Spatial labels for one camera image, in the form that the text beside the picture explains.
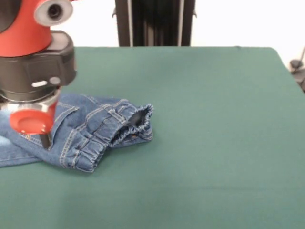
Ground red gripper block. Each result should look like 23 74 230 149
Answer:
9 102 58 150

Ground blue denim jeans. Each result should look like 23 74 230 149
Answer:
0 93 155 173

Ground dark green table cloth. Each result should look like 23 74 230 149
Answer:
0 46 305 229

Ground black power adapter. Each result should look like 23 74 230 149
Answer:
290 59 304 70

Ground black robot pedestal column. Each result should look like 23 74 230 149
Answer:
112 0 198 47

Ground dark floor cable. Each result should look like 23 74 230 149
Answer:
292 68 305 94

